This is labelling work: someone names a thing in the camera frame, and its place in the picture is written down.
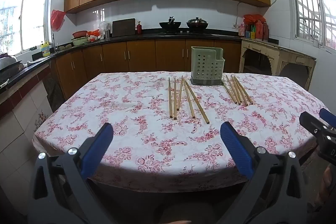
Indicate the clear plastic bag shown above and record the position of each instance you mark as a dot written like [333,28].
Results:
[104,26]

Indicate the dark wooden cutting board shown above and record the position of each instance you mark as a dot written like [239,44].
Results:
[123,27]

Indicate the black pot with lid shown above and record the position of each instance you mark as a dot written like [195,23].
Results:
[197,24]

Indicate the person's right forearm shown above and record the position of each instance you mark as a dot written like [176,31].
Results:
[327,183]

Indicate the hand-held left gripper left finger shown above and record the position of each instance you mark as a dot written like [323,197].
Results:
[98,150]

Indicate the pink floral tablecloth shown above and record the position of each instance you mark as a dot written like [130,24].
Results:
[131,108]

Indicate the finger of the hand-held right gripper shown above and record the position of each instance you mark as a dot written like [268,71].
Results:
[308,121]
[326,115]

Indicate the wooden base cabinets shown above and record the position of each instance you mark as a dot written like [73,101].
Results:
[141,56]

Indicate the hanging red plastic bag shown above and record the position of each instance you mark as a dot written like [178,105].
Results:
[57,20]

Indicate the small red bottle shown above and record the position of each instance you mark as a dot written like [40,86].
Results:
[139,29]

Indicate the worn cream side table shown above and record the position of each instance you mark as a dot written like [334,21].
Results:
[283,52]

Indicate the green and yellow bottles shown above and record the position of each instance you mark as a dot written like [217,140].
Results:
[250,33]

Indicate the orange plastic bag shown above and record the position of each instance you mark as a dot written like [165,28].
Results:
[93,34]

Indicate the yellow detergent bottle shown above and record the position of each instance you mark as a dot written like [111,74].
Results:
[46,49]

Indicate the barred window with white frame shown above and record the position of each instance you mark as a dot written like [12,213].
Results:
[309,3]

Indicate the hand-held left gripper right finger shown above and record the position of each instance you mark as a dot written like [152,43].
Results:
[233,148]

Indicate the black kitchen countertop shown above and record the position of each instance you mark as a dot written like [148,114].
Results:
[147,36]

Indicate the metal pot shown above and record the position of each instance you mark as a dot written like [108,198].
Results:
[8,61]

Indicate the black wok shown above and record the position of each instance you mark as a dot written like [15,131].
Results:
[170,24]

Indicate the black gas stove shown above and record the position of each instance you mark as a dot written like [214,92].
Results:
[183,33]

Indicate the red basin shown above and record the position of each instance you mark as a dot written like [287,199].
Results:
[80,34]

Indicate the red bag over bottles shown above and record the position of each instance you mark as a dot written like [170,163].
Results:
[252,18]

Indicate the green plastic utensil holder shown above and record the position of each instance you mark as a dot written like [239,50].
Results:
[207,66]

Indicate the pink labelled bottle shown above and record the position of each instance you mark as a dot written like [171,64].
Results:
[241,30]

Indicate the red thermos flask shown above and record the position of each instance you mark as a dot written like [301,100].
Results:
[259,31]
[266,32]

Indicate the sliding window with white frame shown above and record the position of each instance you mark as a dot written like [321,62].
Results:
[26,16]

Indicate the green basin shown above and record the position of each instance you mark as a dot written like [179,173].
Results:
[79,41]

